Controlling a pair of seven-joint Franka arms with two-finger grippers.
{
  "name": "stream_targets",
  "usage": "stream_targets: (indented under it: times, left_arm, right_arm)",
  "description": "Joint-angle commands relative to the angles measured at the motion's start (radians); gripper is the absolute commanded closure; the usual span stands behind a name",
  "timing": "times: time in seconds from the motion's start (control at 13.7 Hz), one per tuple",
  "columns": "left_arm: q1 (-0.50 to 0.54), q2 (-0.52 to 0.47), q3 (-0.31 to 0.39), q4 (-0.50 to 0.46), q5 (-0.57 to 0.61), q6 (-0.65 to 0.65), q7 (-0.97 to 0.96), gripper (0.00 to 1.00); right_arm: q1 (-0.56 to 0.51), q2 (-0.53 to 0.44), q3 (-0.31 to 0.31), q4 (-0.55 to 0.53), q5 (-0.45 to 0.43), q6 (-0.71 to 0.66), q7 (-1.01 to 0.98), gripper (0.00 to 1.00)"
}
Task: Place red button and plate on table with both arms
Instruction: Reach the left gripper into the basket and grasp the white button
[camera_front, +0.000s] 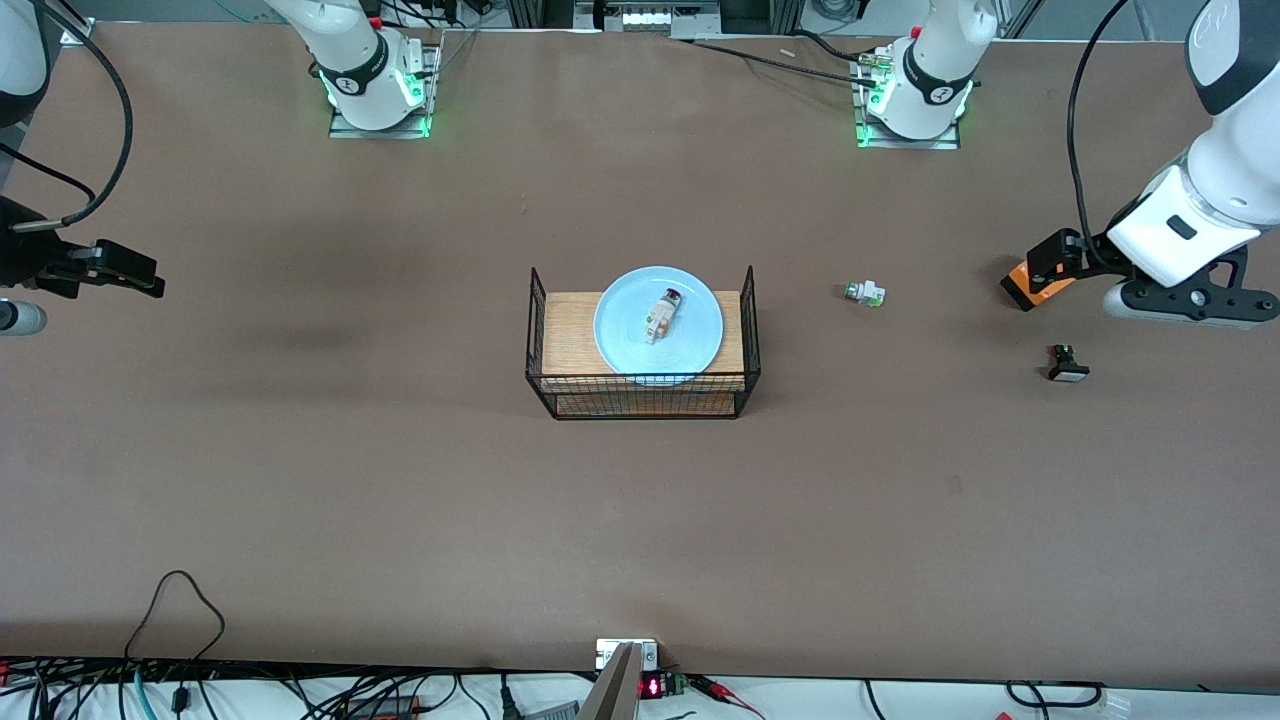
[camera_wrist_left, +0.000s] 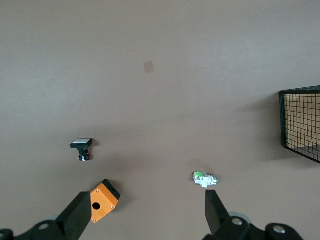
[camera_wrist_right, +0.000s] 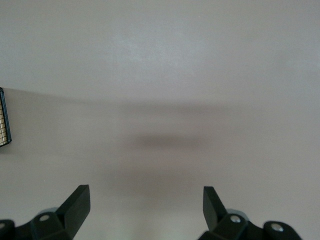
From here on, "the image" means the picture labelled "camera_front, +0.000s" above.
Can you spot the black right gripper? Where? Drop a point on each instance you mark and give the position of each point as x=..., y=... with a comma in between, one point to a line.
x=30, y=262

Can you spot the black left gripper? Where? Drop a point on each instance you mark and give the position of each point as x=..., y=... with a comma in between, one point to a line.
x=1093, y=248

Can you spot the white switch with red button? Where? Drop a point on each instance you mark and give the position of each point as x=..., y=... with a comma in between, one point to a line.
x=660, y=322

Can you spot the light blue round plate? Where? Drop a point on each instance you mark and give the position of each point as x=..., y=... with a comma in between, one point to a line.
x=620, y=330

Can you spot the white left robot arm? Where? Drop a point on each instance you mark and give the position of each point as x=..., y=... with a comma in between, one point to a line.
x=935, y=90

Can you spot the light wooden shelf board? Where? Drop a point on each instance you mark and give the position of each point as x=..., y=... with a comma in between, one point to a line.
x=570, y=335
x=600, y=405

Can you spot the white lit device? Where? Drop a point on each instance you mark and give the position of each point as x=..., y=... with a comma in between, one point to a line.
x=650, y=18

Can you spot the black power adapter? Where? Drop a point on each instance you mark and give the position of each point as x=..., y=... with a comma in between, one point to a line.
x=385, y=708

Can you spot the red clip lead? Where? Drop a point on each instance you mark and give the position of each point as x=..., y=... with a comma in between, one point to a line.
x=725, y=692

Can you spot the module with red display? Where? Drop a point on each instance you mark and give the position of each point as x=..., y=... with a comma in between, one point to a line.
x=652, y=687

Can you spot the small white box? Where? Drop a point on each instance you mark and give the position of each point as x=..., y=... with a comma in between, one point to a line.
x=608, y=655

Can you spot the grey metal bar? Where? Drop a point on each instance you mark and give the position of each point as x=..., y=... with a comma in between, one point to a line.
x=615, y=690

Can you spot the orange button enclosure box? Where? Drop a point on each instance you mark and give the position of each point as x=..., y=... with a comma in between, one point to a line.
x=1022, y=285

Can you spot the black switch with white cap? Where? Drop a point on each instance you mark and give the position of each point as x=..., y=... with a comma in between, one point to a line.
x=1066, y=370

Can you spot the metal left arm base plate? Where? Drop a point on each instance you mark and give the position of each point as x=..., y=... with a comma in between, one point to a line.
x=945, y=143

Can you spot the white switch with green button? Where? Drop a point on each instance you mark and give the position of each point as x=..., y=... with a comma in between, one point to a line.
x=868, y=293

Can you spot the aluminium profile post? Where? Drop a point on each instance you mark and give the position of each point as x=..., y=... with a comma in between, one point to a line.
x=1020, y=18
x=78, y=35

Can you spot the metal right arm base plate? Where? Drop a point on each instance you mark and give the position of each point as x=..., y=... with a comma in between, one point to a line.
x=345, y=128

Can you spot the aluminium frame structure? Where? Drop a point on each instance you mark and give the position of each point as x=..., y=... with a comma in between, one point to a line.
x=585, y=15

